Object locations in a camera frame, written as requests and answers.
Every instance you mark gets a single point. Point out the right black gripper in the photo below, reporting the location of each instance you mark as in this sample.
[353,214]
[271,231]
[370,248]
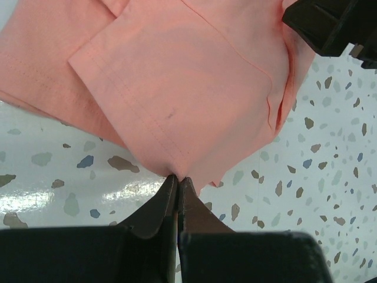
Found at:
[329,26]

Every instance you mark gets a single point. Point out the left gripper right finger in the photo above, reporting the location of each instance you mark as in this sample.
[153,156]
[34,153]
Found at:
[212,252]

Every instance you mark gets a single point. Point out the salmon pink t shirt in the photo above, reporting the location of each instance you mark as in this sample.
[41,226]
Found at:
[190,88]

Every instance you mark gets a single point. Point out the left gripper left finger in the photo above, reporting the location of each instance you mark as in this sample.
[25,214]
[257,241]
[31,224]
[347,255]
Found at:
[141,248]

